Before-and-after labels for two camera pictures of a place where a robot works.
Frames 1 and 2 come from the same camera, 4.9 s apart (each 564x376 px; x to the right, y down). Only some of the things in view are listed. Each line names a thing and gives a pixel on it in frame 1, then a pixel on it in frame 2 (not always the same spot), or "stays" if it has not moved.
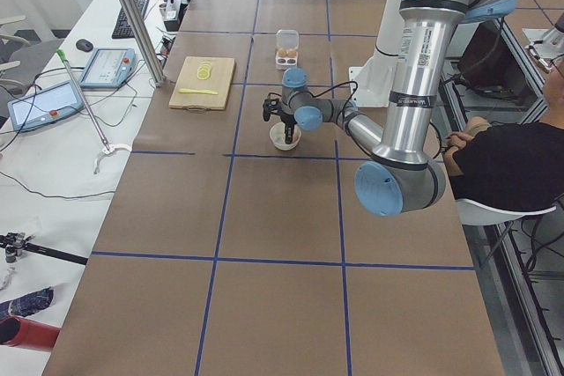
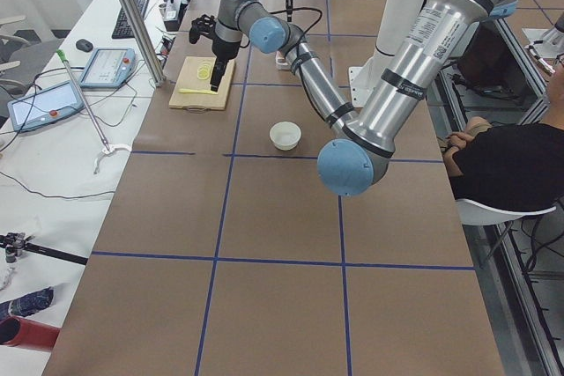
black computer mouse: [85, 45] stays
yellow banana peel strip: [192, 91] stays
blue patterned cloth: [27, 304] stays
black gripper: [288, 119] -> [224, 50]
